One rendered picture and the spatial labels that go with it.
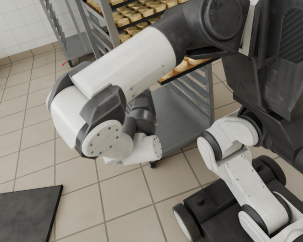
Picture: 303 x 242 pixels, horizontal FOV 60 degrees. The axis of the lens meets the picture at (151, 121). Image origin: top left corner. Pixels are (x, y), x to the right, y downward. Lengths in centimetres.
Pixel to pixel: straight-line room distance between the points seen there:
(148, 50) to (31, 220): 156
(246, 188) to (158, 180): 69
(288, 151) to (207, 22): 43
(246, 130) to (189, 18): 43
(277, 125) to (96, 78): 49
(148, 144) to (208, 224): 76
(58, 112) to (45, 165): 168
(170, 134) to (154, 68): 131
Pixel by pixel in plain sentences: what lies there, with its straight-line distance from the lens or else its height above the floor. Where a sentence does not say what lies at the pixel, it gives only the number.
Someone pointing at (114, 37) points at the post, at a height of 94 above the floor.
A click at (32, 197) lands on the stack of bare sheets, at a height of 2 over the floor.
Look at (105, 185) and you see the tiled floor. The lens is 180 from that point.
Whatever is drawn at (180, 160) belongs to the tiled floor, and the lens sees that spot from 178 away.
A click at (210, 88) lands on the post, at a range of 155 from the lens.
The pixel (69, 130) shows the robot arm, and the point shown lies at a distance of 45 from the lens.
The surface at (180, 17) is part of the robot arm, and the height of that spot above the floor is 119.
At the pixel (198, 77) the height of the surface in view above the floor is 50.
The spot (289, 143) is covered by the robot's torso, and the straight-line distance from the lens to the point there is 75.
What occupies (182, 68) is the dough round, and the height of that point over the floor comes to 88.
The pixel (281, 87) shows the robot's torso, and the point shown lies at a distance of 62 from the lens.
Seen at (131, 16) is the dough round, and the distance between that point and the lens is 125.
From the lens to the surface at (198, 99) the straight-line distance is 171.
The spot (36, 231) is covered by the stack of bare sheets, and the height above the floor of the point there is 2.
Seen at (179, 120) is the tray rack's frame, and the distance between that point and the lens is 183.
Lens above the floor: 137
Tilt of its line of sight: 41 degrees down
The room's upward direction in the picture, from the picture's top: 15 degrees counter-clockwise
